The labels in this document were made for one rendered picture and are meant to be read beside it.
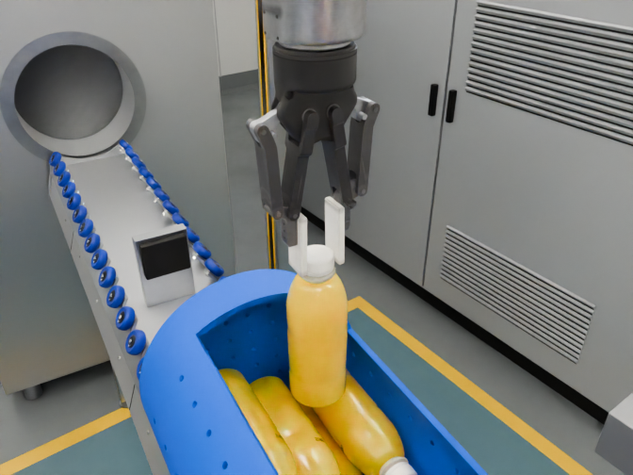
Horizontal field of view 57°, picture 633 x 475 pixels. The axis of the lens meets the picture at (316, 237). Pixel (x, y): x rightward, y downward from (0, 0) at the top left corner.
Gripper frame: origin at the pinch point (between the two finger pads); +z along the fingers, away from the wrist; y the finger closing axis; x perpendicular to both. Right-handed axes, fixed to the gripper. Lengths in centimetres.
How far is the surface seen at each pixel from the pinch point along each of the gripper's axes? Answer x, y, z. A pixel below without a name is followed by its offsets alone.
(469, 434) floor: -48, -87, 133
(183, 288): -50, 3, 38
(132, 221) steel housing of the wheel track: -87, 4, 39
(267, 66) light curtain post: -64, -25, 0
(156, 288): -50, 8, 36
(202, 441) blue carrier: 6.5, 16.8, 15.1
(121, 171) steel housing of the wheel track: -117, 0, 39
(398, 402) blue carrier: 6.4, -7.9, 23.1
